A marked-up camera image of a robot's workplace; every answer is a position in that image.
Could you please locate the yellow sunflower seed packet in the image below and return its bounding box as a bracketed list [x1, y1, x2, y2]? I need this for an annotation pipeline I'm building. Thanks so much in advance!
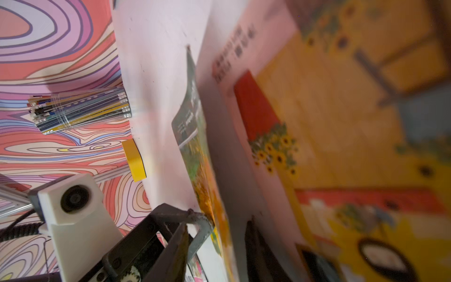
[171, 46, 239, 282]

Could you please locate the yellow square alarm clock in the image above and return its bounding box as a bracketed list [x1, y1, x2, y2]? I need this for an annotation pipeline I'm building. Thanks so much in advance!
[122, 139, 146, 182]

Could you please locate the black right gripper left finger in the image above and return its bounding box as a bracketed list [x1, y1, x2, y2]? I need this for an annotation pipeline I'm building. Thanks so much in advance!
[244, 218, 292, 282]

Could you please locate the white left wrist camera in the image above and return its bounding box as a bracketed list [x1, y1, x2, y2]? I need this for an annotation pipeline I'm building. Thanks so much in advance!
[43, 193, 123, 282]

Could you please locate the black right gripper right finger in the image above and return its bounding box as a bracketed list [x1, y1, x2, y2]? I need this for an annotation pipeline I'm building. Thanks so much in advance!
[296, 244, 344, 282]

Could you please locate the striped pencil cup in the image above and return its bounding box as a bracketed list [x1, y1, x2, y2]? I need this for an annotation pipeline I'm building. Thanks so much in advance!
[28, 87, 132, 135]

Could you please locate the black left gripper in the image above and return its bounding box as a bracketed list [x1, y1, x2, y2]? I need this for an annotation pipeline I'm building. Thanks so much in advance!
[81, 203, 213, 282]

